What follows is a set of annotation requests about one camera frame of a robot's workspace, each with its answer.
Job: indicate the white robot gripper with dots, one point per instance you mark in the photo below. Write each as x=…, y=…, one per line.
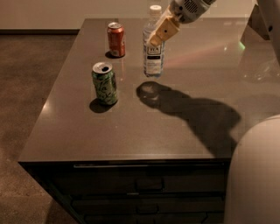
x=189, y=11

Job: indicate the blue plastic water bottle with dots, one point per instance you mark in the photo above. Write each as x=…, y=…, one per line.
x=153, y=57

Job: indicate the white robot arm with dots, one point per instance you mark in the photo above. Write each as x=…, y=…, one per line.
x=253, y=182

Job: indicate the orange soda can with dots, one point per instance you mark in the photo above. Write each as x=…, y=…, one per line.
x=116, y=39

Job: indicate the green soda can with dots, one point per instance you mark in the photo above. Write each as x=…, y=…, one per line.
x=104, y=83

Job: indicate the dark drawer cabinet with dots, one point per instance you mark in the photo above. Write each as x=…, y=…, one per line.
x=136, y=192

